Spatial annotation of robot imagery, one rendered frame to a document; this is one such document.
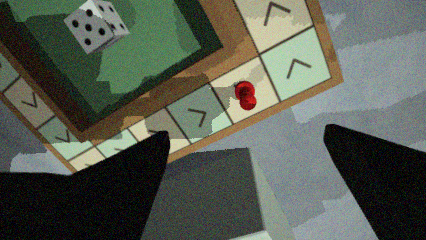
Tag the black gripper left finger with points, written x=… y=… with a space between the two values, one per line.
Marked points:
x=110 y=200

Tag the tan square board track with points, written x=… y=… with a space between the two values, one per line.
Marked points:
x=247 y=50

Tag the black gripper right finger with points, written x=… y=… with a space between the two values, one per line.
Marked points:
x=388 y=181

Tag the red game pawn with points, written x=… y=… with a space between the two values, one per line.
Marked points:
x=245 y=92

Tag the white die with black pips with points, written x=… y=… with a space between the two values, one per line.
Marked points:
x=96 y=25

